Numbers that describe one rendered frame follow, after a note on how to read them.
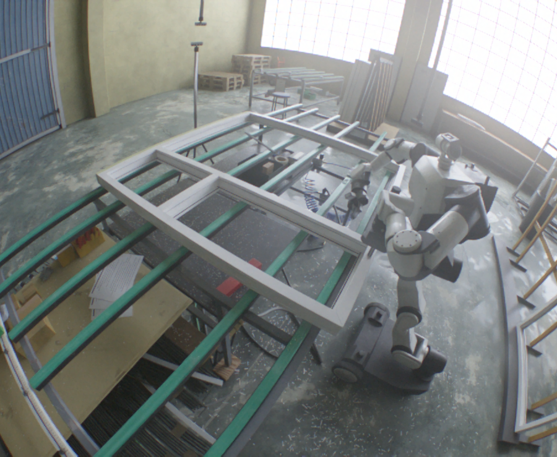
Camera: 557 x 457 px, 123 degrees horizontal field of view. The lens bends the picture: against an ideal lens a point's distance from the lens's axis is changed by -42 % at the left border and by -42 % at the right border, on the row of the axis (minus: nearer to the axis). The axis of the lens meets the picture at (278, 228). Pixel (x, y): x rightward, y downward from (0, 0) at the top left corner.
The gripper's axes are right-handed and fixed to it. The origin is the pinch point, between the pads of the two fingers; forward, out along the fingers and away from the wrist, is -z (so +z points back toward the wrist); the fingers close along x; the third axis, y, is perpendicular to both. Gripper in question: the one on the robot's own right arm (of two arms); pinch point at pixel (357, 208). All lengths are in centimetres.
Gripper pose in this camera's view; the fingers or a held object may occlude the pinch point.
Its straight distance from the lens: 131.3
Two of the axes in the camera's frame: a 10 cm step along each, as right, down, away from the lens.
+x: 6.2, -3.2, -7.2
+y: 7.3, 5.6, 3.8
